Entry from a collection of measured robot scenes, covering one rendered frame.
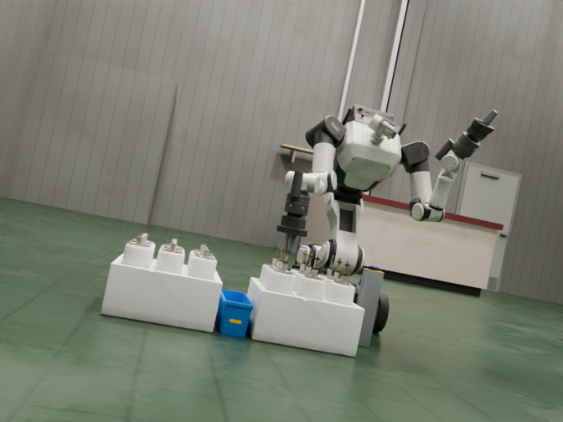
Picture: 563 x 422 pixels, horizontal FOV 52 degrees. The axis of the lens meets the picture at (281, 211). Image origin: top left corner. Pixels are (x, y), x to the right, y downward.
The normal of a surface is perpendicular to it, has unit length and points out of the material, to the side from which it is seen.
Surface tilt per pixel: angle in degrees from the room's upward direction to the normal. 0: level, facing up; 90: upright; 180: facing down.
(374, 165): 142
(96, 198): 90
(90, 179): 90
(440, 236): 90
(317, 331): 90
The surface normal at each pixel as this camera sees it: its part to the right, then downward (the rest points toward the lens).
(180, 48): 0.18, 0.02
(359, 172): -0.07, 0.78
